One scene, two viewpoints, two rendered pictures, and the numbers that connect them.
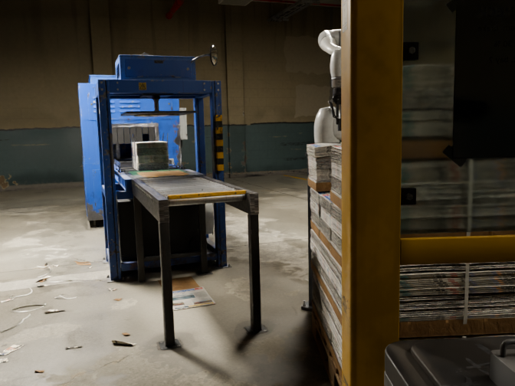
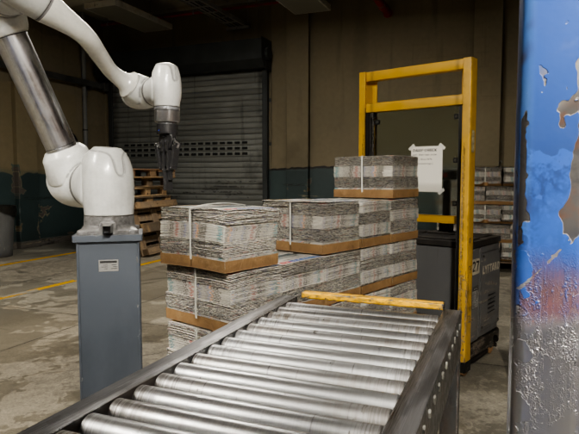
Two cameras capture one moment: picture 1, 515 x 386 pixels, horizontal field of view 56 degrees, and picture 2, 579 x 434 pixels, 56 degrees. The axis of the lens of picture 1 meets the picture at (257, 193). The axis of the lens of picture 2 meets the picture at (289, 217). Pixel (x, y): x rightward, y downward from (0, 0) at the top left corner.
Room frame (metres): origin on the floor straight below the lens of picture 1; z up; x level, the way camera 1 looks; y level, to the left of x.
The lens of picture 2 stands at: (3.93, 1.17, 1.18)
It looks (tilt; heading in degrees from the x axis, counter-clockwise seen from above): 4 degrees down; 222
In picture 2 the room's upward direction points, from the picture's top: straight up
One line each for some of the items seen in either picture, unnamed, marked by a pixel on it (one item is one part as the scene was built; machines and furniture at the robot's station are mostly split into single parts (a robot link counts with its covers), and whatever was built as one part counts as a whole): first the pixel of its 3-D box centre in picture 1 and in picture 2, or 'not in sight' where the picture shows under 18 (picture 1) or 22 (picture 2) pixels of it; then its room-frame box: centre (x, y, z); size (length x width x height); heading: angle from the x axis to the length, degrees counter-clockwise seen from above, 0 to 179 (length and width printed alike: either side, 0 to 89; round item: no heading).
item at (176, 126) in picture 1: (131, 141); not in sight; (6.71, 1.72, 1.04); 1.51 x 1.30 x 2.07; 20
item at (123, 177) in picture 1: (160, 178); not in sight; (4.15, 0.83, 0.75); 0.70 x 0.65 x 0.10; 20
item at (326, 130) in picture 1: (328, 125); (106, 180); (3.01, -0.45, 1.17); 0.18 x 0.16 x 0.22; 90
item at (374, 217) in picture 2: not in sight; (345, 221); (1.63, -0.51, 0.95); 0.38 x 0.29 x 0.23; 93
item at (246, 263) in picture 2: (326, 183); (238, 260); (2.52, -0.36, 0.86); 0.29 x 0.16 x 0.04; 2
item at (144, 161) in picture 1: (149, 155); not in sight; (4.68, 1.03, 0.93); 0.38 x 0.30 x 0.26; 20
